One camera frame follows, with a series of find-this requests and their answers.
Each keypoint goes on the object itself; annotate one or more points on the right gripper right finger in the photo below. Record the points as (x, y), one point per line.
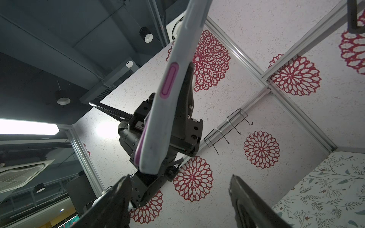
(250, 210)

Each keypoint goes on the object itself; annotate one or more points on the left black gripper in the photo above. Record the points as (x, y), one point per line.
(186, 133)

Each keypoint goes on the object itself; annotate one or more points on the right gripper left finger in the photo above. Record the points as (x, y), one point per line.
(111, 211)

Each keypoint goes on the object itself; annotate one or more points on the black phone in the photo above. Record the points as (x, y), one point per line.
(155, 139)

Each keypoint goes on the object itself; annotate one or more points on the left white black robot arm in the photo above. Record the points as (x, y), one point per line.
(144, 186)

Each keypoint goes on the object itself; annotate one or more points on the ceiling strip light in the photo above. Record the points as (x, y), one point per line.
(18, 127)

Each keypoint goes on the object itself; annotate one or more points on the black wire wall rack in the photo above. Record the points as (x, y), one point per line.
(230, 123)

